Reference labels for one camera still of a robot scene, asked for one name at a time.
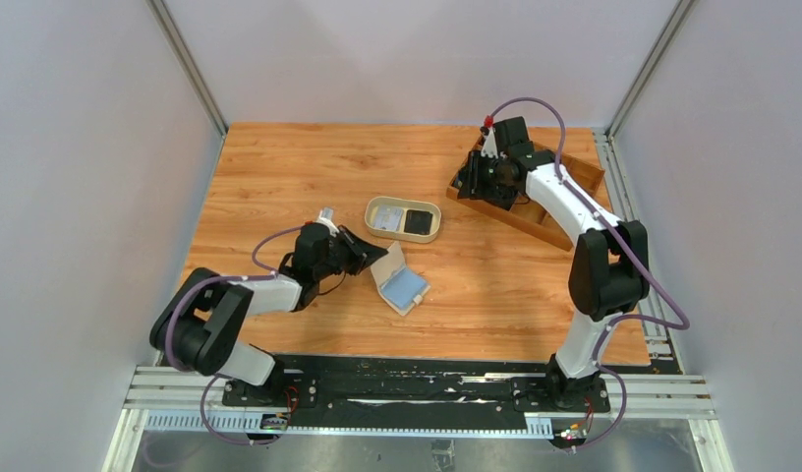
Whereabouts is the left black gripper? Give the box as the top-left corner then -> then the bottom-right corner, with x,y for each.
315,225 -> 388,281

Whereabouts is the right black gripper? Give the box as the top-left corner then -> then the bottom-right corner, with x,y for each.
458,149 -> 510,200

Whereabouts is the white leather card holder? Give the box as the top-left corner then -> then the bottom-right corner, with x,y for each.
370,241 -> 431,317

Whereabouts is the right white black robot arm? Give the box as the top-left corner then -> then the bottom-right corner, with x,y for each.
455,117 -> 651,411

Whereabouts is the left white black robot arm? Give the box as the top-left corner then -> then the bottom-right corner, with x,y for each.
148,220 -> 388,406

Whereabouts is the black card in tray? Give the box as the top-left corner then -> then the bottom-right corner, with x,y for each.
403,208 -> 433,236

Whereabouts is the beige oval tray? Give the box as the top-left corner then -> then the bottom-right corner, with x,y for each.
364,196 -> 442,244

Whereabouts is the brown wooden compartment box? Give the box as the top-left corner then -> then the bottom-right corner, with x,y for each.
447,141 -> 618,251

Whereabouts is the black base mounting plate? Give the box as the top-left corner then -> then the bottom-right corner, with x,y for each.
216,355 -> 610,431

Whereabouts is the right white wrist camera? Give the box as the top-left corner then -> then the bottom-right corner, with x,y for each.
480,126 -> 499,159

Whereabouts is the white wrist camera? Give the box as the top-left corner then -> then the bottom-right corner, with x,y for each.
480,126 -> 499,159
315,206 -> 339,237

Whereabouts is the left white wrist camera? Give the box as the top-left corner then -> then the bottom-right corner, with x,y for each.
315,206 -> 339,237

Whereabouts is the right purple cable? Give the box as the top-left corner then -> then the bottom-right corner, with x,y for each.
483,96 -> 691,449

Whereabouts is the aluminium front rail frame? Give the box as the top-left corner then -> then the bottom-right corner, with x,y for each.
104,367 -> 733,471

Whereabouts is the right corner aluminium post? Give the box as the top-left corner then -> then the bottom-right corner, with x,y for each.
604,0 -> 698,141

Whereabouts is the corner aluminium post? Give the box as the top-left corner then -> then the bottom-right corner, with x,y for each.
604,0 -> 698,141
145,0 -> 229,140

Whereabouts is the left corner aluminium post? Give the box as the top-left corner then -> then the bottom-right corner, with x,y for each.
145,0 -> 229,140

